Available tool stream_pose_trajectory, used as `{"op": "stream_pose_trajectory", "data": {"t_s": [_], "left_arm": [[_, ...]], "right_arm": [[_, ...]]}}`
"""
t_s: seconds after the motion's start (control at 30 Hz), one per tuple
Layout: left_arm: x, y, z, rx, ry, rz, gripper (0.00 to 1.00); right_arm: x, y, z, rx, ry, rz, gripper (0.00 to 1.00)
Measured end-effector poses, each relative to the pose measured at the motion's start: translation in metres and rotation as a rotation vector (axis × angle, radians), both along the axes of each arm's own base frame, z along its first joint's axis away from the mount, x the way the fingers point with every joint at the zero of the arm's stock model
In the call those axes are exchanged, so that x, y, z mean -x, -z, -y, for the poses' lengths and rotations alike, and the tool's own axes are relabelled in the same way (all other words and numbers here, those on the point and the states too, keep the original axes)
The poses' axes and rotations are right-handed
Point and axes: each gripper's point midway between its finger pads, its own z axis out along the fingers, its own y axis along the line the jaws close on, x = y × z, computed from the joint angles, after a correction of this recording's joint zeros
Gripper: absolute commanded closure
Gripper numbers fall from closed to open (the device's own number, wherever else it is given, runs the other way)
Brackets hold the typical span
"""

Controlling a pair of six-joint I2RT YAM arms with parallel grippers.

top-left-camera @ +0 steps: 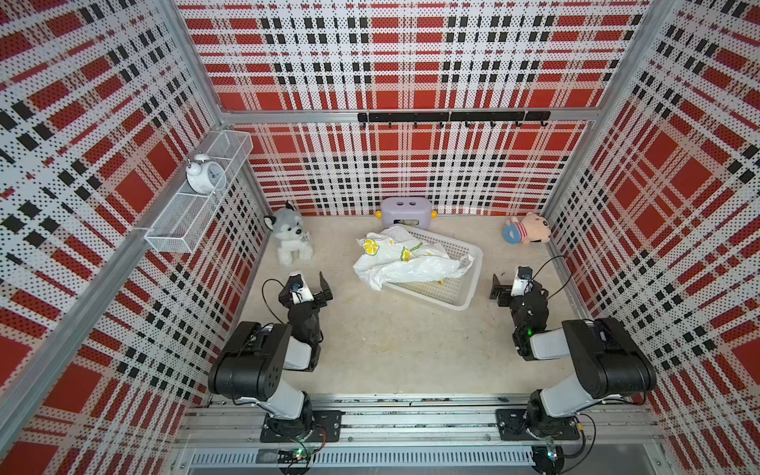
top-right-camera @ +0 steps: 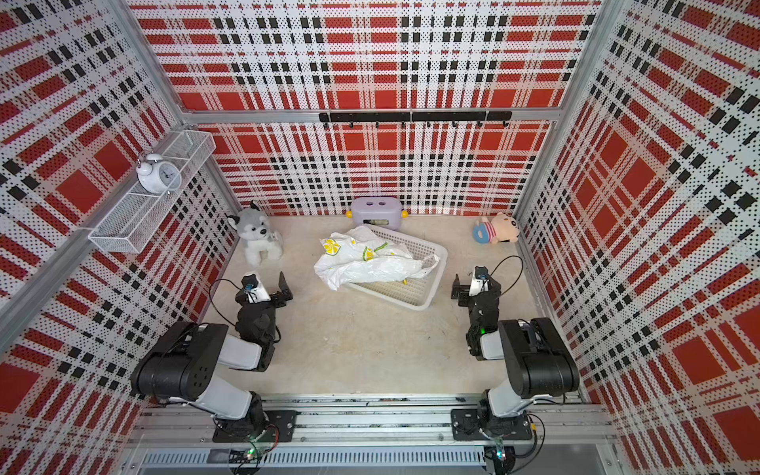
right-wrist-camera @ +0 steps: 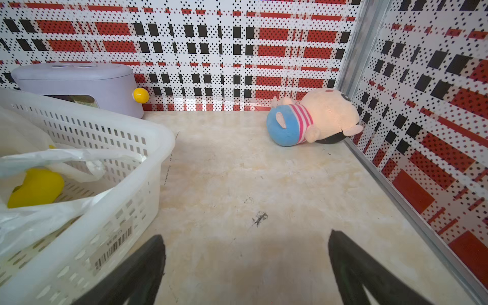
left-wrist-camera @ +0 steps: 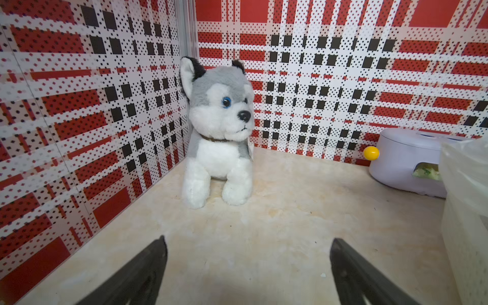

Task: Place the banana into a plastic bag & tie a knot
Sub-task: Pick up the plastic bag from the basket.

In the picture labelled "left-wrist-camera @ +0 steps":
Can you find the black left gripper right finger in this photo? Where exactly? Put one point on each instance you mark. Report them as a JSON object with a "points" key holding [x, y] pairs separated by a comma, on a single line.
{"points": [[357, 281]]}

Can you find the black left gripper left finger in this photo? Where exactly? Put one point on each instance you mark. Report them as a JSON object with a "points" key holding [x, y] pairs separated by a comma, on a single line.
{"points": [[137, 282]]}

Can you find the white perforated plastic basket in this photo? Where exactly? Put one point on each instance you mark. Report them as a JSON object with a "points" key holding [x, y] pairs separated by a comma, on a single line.
{"points": [[465, 236]]}

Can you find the translucent white plastic bag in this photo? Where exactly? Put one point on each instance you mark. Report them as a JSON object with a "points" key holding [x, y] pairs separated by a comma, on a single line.
{"points": [[463, 169]]}

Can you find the grey white husky plush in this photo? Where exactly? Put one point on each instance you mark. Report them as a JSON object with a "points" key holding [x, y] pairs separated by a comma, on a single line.
{"points": [[222, 115]]}

